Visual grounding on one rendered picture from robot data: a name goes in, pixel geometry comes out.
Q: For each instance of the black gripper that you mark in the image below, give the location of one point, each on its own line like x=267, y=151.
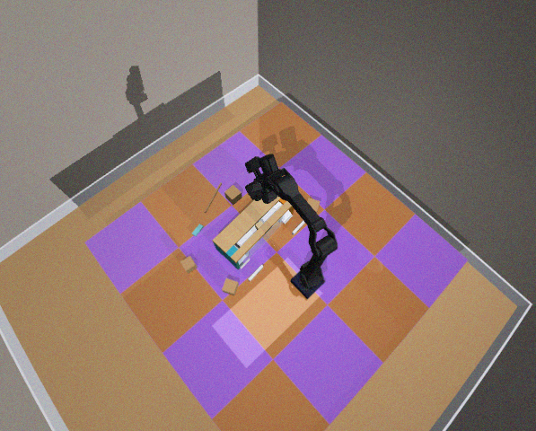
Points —
x=253, y=166

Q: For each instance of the small teal block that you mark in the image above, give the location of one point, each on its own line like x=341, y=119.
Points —
x=197, y=230

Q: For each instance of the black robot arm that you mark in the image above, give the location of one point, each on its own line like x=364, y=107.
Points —
x=286, y=188

